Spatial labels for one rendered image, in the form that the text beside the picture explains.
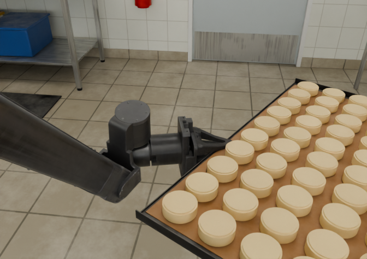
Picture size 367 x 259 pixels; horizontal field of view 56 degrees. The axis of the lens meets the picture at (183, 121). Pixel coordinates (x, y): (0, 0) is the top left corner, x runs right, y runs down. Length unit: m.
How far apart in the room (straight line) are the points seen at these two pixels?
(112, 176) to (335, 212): 0.32
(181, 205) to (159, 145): 0.15
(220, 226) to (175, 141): 0.20
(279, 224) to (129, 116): 0.27
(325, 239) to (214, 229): 0.14
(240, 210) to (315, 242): 0.10
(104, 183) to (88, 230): 1.33
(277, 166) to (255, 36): 2.94
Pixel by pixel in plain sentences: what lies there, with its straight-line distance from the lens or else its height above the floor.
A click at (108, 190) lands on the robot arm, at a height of 1.00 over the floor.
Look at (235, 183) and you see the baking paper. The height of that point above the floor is 1.00.
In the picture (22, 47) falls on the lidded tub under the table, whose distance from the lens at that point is 3.31.
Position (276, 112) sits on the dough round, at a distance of 0.75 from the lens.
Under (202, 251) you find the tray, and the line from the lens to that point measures 0.46.
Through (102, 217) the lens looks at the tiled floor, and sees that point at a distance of 1.90.
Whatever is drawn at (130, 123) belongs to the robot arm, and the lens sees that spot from 0.55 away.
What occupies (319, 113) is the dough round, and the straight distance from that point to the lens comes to 0.77.
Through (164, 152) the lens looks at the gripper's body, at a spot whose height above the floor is 1.00.
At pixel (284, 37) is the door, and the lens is 3.52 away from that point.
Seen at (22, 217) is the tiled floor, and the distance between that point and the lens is 2.03.
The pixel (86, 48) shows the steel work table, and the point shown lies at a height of 0.23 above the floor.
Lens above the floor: 1.38
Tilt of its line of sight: 33 degrees down
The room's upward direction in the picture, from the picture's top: straight up
